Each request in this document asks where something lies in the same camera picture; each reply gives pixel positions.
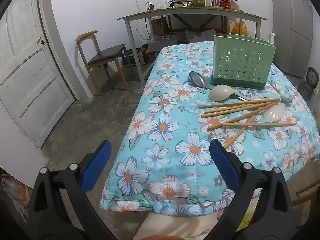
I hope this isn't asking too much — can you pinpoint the black metal-edged case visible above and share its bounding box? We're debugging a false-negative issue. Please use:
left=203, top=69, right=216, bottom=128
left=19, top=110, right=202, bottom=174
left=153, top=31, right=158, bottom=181
left=122, top=44, right=150, bottom=67

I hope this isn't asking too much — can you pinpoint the grey metal-frame table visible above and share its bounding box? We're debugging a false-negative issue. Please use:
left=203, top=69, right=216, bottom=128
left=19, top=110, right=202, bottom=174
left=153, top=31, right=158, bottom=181
left=117, top=6, right=268, bottom=83

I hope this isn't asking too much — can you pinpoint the floral blue blanket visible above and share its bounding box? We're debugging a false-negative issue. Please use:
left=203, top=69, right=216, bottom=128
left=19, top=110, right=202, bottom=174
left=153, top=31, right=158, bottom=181
left=99, top=39, right=320, bottom=217

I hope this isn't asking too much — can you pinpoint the white plastic bag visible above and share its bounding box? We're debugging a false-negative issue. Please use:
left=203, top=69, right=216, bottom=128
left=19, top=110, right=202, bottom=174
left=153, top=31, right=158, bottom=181
left=184, top=29, right=215, bottom=43

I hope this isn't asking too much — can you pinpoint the black rice cooker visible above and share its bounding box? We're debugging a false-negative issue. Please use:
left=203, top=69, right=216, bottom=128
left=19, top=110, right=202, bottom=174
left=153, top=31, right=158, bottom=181
left=299, top=66, right=320, bottom=101

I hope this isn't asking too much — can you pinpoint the grey refrigerator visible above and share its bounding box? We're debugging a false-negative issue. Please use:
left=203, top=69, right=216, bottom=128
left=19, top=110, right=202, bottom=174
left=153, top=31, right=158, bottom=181
left=269, top=0, right=314, bottom=78

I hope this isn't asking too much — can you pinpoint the brown cardboard box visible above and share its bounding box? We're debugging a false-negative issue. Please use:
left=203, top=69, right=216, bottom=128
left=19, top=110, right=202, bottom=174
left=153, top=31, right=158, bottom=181
left=151, top=17, right=173, bottom=37

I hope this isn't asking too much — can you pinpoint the clear plastic bag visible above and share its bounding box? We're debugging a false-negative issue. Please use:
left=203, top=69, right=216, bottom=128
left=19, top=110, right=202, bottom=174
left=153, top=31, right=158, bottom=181
left=0, top=174, right=30, bottom=222

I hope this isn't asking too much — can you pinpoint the white panel door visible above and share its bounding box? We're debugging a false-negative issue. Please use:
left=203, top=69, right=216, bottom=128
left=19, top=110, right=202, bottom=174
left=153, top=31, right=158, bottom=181
left=0, top=0, right=75, bottom=148

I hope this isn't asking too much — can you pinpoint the grey storage box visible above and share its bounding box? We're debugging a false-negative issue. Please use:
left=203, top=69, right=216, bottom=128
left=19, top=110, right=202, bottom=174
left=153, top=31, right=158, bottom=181
left=147, top=40, right=178, bottom=53

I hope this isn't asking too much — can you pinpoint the large metal spoon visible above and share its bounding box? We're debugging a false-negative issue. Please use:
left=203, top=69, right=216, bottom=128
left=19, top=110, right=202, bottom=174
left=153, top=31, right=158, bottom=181
left=188, top=71, right=247, bottom=102

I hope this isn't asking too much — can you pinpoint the green utensil holder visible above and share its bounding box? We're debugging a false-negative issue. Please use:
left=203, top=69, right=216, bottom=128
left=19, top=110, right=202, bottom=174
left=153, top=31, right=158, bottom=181
left=210, top=33, right=277, bottom=90

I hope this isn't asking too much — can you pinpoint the wooden chair with black seat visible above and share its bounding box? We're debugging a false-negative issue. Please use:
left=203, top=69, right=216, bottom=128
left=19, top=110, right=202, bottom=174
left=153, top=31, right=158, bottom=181
left=76, top=30, right=130, bottom=95

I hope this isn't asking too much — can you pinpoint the small metal spoon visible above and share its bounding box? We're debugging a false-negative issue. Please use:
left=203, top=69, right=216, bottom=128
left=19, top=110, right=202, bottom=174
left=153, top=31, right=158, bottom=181
left=266, top=79, right=293, bottom=104

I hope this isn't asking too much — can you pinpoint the beige plastic spoon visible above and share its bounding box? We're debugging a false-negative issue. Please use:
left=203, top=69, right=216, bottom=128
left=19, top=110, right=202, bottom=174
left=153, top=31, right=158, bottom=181
left=209, top=84, right=269, bottom=102

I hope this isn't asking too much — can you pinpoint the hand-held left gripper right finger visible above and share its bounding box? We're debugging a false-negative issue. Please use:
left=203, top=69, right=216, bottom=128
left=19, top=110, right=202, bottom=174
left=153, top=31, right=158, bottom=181
left=209, top=138, right=295, bottom=240

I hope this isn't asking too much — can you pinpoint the beige shell-shaped rice paddle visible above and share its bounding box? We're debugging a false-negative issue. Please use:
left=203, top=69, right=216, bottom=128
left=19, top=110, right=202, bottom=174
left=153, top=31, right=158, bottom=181
left=262, top=103, right=286, bottom=121

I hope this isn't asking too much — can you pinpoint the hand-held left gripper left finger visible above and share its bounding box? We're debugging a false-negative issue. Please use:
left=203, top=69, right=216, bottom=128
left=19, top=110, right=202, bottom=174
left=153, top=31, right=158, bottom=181
left=27, top=139, right=112, bottom=240

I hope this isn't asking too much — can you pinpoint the bare wooden chair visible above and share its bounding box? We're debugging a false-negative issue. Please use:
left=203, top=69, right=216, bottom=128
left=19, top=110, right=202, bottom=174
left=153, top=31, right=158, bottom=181
left=295, top=182, right=320, bottom=207

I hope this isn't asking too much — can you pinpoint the yellow plastic bag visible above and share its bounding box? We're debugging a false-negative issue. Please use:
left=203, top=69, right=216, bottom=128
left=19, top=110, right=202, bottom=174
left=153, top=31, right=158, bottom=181
left=231, top=21, right=250, bottom=35

